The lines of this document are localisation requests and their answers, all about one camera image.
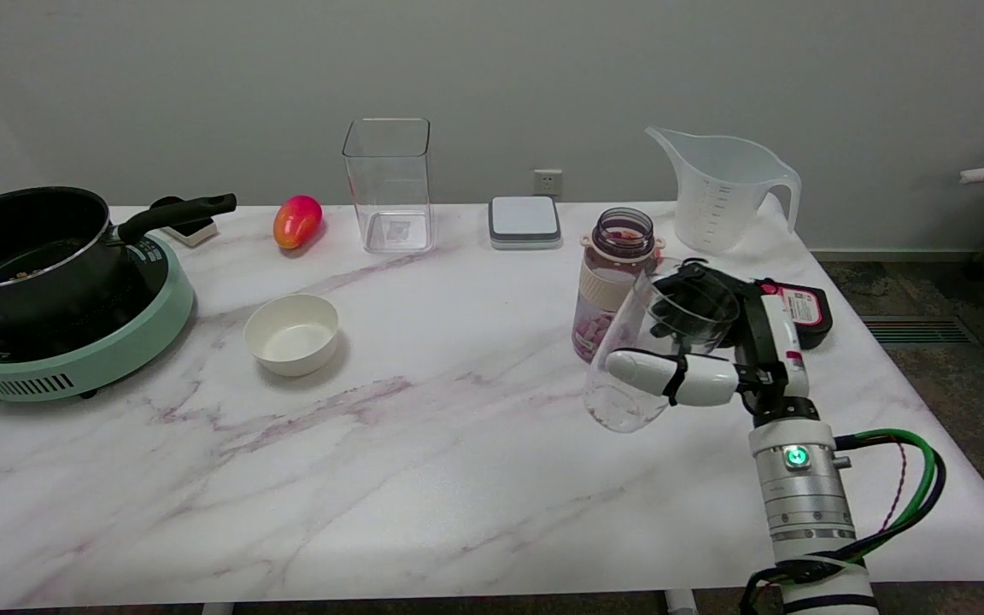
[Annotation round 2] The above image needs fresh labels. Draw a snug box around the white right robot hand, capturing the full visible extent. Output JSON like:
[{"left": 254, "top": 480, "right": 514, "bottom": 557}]
[{"left": 605, "top": 261, "right": 817, "bottom": 426}]

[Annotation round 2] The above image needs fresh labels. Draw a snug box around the clear plastic measuring cup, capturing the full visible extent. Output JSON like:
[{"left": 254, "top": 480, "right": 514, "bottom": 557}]
[{"left": 583, "top": 272, "right": 741, "bottom": 435}]

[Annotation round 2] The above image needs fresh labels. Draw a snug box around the large translucent measuring jug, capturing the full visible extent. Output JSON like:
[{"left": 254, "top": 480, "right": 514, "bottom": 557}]
[{"left": 645, "top": 126, "right": 802, "bottom": 255}]

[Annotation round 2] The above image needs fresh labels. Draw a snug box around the black case with pink label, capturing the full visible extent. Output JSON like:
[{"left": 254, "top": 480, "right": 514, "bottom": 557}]
[{"left": 718, "top": 277, "right": 834, "bottom": 350}]

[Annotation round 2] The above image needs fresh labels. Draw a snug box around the floor vent grille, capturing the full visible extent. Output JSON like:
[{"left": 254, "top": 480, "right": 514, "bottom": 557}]
[{"left": 859, "top": 315, "right": 981, "bottom": 346}]

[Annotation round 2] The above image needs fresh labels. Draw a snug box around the clear bottle with pink pills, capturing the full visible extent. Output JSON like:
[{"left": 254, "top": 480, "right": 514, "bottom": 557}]
[{"left": 572, "top": 208, "right": 666, "bottom": 365}]

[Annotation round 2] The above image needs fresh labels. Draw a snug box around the clear square storage container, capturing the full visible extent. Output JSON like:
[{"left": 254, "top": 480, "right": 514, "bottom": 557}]
[{"left": 342, "top": 118, "right": 436, "bottom": 255}]

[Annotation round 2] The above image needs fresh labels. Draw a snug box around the white bowl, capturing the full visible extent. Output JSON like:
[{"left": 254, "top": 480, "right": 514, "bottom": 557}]
[{"left": 243, "top": 294, "right": 340, "bottom": 378}]

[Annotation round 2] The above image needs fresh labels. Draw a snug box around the red yellow mango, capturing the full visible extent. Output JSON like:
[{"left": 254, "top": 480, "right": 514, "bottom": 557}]
[{"left": 273, "top": 195, "right": 324, "bottom": 250}]

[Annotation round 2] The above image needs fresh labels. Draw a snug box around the small white black device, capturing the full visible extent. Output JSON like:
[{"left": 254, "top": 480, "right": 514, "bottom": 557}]
[{"left": 150, "top": 196, "right": 220, "bottom": 249}]

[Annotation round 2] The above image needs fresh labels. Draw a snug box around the mint green induction cooker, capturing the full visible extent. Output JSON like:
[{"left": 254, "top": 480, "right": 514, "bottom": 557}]
[{"left": 0, "top": 232, "right": 196, "bottom": 403}]

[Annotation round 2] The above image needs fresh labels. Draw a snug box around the green black robot cable bundle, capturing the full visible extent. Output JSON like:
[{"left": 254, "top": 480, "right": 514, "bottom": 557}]
[{"left": 740, "top": 428, "right": 946, "bottom": 615}]

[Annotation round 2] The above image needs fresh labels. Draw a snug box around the black saucepan with handle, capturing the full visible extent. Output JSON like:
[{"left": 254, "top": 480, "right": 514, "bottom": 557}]
[{"left": 0, "top": 186, "right": 237, "bottom": 330}]

